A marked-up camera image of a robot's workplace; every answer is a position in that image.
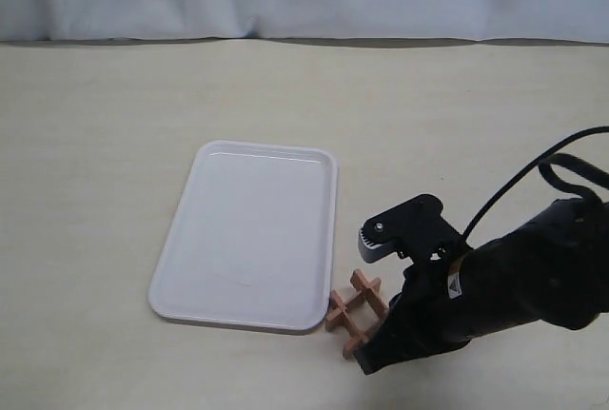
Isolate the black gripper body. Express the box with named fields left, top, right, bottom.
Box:
left=382, top=262, right=470, bottom=358

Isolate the black cable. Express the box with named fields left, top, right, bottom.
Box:
left=460, top=126, right=609, bottom=244

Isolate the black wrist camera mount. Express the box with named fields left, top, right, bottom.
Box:
left=358, top=194, right=469, bottom=264

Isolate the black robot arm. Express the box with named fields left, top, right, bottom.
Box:
left=354, top=153, right=608, bottom=374

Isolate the white rectangular plastic tray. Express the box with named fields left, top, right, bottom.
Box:
left=147, top=140, right=338, bottom=333

